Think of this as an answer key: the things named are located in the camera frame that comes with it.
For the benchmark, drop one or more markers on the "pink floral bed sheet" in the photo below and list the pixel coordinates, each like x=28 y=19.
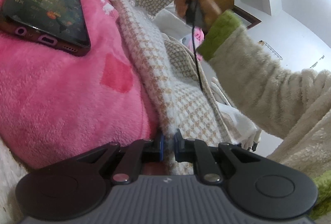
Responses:
x=55 y=105

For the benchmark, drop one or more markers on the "folded white clothes stack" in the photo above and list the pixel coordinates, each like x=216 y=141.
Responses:
x=243 y=132

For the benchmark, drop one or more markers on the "pink rabbit quilt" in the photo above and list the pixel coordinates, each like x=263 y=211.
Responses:
x=165 y=18

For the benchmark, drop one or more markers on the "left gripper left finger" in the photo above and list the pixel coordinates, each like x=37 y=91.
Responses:
x=136 y=154

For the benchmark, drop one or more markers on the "right hand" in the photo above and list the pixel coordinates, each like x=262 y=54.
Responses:
x=209 y=12

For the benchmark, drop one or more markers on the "right forearm fleece sleeve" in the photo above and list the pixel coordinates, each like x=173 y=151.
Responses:
x=293 y=106

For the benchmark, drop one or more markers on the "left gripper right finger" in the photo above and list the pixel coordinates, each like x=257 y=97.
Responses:
x=198 y=153

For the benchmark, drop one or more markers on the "smartphone with red case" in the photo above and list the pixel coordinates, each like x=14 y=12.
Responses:
x=59 y=24

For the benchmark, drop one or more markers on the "beige checkered knit coat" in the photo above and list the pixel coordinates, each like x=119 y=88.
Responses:
x=175 y=83

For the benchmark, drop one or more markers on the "brown wooden door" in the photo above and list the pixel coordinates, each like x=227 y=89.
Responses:
x=247 y=19

